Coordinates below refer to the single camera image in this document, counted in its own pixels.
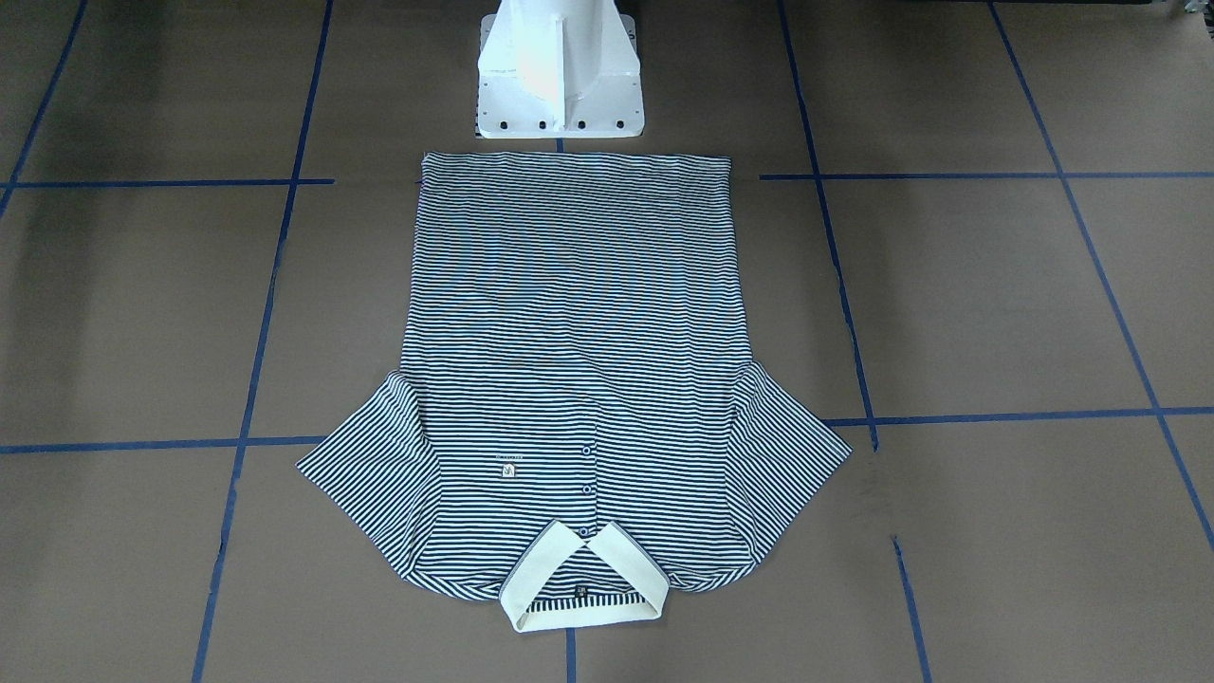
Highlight blue white striped polo shirt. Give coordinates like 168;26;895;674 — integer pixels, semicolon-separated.
297;152;852;633

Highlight brown table cover mat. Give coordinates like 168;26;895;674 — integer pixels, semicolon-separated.
2;1;1212;682

